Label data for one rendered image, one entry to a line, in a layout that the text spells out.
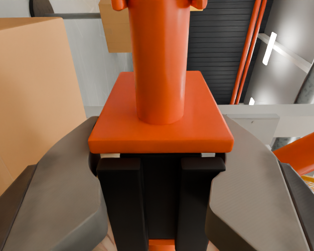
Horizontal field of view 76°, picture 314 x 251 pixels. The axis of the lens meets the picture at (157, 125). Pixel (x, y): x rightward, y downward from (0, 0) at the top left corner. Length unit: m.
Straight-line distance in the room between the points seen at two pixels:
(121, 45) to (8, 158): 1.76
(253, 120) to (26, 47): 1.19
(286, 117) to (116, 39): 1.41
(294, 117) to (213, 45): 10.10
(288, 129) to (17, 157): 1.44
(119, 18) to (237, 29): 9.97
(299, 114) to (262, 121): 0.26
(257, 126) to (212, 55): 10.34
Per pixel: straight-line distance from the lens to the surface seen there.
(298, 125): 1.52
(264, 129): 1.36
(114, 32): 1.88
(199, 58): 11.44
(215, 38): 11.28
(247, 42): 8.54
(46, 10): 2.39
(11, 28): 0.23
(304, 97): 6.47
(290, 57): 9.22
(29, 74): 0.24
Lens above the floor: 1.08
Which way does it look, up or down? 1 degrees down
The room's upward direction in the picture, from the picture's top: 90 degrees clockwise
